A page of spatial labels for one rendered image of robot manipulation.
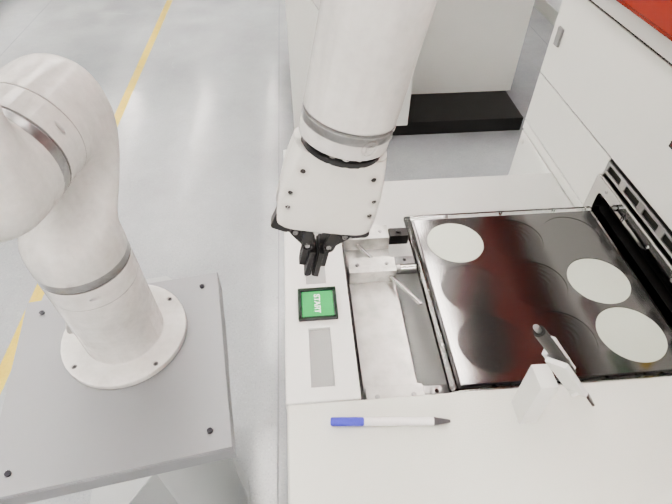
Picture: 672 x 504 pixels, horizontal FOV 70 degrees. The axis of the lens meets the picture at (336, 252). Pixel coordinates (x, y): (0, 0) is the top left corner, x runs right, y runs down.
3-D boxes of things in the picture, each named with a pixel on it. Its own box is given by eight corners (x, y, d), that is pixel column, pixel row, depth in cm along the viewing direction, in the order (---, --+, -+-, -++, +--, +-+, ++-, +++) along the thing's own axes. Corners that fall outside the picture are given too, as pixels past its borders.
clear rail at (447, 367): (409, 219, 93) (410, 214, 92) (460, 401, 67) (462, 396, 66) (402, 220, 93) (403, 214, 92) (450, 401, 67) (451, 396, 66)
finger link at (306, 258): (319, 215, 53) (309, 257, 58) (290, 212, 52) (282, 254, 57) (321, 235, 51) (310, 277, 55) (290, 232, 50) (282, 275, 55)
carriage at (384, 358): (383, 243, 94) (384, 232, 92) (422, 424, 69) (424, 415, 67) (342, 246, 94) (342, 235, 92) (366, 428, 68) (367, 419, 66)
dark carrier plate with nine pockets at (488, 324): (588, 212, 94) (589, 210, 93) (694, 369, 70) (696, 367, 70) (413, 222, 92) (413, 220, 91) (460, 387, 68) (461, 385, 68)
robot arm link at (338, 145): (392, 95, 46) (384, 122, 48) (301, 80, 45) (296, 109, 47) (408, 144, 41) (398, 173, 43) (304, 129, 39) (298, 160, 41)
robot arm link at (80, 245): (14, 289, 60) (-117, 123, 42) (82, 191, 72) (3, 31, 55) (107, 299, 59) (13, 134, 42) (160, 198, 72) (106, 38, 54)
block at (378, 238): (385, 235, 91) (386, 223, 89) (388, 248, 89) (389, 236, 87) (343, 238, 91) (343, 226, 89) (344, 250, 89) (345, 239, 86)
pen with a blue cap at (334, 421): (450, 415, 57) (330, 415, 57) (451, 423, 56) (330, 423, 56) (448, 418, 57) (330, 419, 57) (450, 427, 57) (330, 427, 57)
